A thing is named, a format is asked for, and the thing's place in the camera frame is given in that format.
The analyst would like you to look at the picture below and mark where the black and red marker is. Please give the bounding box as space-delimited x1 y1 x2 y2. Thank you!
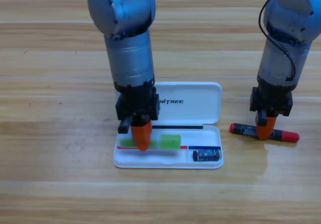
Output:
230 123 300 143

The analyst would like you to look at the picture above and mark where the dark blue eraser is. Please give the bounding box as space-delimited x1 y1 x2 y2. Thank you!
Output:
192 149 221 162

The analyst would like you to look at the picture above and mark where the white Unitree pencil case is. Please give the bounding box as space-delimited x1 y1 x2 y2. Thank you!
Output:
113 81 224 169

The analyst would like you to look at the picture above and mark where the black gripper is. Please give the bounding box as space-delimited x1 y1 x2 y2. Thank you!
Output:
114 77 162 152
249 76 294 141

